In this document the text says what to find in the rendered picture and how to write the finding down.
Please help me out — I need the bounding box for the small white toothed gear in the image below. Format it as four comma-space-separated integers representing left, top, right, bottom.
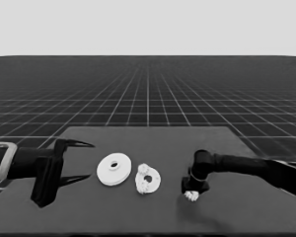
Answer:
137, 163, 150, 176
135, 182, 149, 196
184, 190, 200, 202

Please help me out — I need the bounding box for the large thick white disc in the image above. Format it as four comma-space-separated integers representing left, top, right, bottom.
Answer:
96, 152, 133, 188

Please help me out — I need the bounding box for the white round carrier with pins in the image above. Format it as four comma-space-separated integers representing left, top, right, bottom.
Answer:
134, 163, 163, 196

